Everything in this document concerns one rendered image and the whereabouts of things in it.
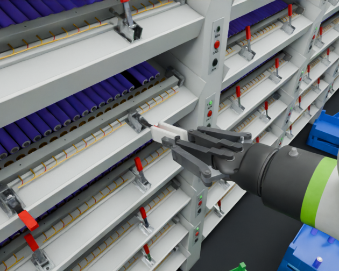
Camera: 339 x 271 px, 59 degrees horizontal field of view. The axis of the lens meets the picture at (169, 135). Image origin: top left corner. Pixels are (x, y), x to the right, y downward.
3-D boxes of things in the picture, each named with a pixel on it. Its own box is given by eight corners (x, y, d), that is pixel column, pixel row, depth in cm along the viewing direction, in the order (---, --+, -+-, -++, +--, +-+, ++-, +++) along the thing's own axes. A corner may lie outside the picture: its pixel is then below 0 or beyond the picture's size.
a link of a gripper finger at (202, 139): (238, 149, 46) (244, 144, 46) (186, 128, 53) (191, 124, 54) (239, 169, 48) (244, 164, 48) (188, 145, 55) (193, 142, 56)
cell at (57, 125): (42, 107, 58) (62, 128, 56) (33, 111, 57) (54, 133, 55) (41, 101, 56) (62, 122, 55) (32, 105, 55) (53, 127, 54)
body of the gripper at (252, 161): (258, 211, 42) (205, 186, 48) (284, 177, 47) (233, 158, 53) (259, 170, 38) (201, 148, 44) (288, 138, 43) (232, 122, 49)
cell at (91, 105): (77, 91, 63) (97, 110, 61) (70, 94, 61) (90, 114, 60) (77, 84, 61) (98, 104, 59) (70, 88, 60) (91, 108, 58)
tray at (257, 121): (282, 112, 139) (299, 91, 128) (204, 187, 104) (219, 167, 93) (248, 85, 144) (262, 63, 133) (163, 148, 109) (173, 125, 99)
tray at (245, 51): (306, 32, 115) (330, -2, 104) (215, 95, 80) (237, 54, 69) (264, 4, 120) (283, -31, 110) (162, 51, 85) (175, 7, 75)
